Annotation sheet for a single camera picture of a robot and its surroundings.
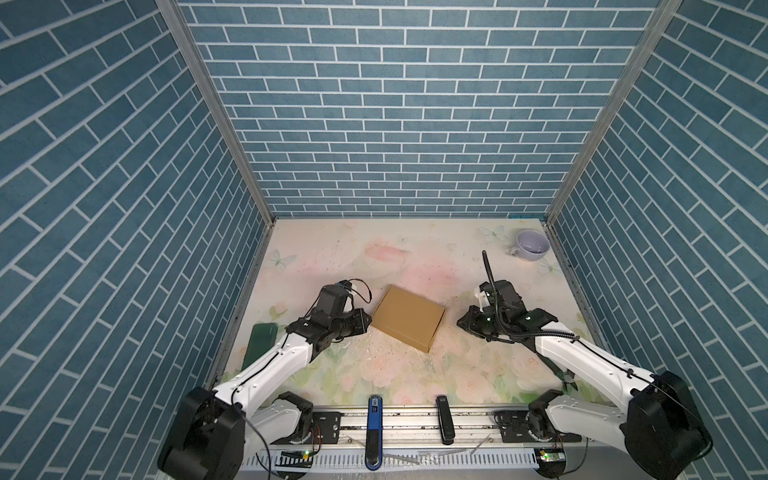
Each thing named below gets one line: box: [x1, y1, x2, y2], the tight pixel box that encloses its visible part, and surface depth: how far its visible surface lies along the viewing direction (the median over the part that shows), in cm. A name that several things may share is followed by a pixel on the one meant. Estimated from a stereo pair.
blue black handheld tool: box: [365, 395, 383, 471], surface depth 74 cm
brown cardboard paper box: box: [371, 285, 446, 353], surface depth 93 cm
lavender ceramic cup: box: [510, 230, 550, 262], surface depth 107 cm
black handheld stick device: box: [436, 395, 456, 445], surface depth 73 cm
